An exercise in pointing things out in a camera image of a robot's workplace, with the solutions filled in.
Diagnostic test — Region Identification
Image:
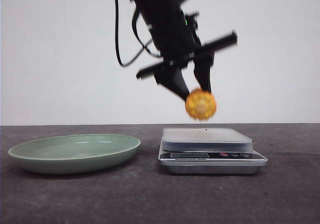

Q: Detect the black cable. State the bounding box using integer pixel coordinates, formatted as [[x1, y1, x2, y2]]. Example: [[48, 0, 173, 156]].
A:
[[108, 0, 163, 68]]

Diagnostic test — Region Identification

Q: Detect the light green oval plate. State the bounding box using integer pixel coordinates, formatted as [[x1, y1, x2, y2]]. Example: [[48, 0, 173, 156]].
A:
[[8, 133, 141, 174]]

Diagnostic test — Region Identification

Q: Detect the silver digital kitchen scale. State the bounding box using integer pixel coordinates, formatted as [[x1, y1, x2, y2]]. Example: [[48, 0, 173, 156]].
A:
[[158, 127, 268, 175]]

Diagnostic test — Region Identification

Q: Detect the yellow corn cob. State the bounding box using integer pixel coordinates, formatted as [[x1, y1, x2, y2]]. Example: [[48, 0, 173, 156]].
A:
[[185, 89, 217, 120]]

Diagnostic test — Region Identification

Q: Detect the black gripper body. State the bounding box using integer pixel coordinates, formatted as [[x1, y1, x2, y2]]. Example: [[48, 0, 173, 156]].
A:
[[136, 0, 238, 78]]

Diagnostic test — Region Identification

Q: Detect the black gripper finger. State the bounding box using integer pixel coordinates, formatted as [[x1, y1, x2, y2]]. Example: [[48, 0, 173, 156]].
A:
[[193, 55, 214, 93], [154, 66, 190, 101]]

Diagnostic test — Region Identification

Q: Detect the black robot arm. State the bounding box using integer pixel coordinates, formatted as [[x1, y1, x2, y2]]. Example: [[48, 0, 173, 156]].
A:
[[133, 0, 238, 100]]

